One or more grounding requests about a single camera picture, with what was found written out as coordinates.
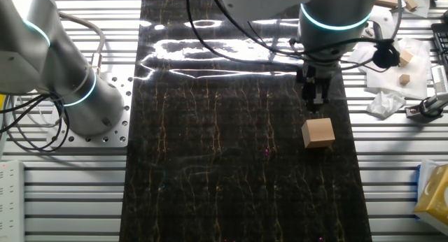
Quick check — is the black base cable bundle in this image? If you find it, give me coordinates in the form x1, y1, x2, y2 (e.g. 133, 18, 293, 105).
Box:
0, 92, 71, 153

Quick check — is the black marble pattern mat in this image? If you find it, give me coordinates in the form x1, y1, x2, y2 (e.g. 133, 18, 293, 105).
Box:
118, 0, 372, 242

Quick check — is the crumpled white tissue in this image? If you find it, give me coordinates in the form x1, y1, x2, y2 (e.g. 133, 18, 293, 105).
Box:
365, 90, 407, 120

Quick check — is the white tissue sheet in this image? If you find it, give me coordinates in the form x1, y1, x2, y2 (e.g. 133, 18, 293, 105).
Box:
418, 159, 440, 201

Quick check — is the yellow tissue box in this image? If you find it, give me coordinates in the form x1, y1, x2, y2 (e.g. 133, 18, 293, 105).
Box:
412, 164, 448, 226

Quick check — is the grey metal stand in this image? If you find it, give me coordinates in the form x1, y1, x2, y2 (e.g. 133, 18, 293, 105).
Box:
405, 92, 448, 123

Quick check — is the wooden blocks top right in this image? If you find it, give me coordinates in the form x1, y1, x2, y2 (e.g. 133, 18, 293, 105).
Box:
379, 0, 407, 20

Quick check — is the large wooden cube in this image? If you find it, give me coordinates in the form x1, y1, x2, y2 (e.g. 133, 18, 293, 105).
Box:
301, 118, 336, 149

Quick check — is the long wooden block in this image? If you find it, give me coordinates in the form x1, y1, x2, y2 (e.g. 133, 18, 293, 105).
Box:
399, 0, 419, 11

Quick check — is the white power strip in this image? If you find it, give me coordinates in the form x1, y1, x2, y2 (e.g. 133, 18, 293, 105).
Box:
0, 160, 25, 242

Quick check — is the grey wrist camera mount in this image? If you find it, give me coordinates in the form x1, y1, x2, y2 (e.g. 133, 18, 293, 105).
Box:
363, 7, 393, 43

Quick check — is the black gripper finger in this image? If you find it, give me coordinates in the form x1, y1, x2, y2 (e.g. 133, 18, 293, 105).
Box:
303, 86, 330, 113

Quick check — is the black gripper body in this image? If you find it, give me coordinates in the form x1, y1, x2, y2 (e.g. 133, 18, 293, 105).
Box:
302, 67, 332, 90

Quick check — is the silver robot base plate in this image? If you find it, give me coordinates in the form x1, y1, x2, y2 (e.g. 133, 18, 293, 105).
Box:
45, 72, 134, 148

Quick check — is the white paper with drawing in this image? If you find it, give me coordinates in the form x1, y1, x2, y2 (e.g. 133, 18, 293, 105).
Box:
407, 0, 431, 19

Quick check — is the small wooden cube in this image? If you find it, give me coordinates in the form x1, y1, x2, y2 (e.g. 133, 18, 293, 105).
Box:
398, 49, 414, 69

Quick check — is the silver ribbed device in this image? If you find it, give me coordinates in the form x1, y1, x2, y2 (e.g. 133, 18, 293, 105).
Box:
430, 65, 448, 95

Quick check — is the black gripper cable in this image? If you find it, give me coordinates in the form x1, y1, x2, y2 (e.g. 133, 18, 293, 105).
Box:
185, 0, 402, 84

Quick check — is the thick grey base cable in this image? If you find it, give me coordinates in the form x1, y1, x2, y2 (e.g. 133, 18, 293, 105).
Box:
57, 10, 106, 77

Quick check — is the black keyboard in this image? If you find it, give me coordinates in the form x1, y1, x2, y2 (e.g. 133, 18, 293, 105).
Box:
430, 22, 448, 66

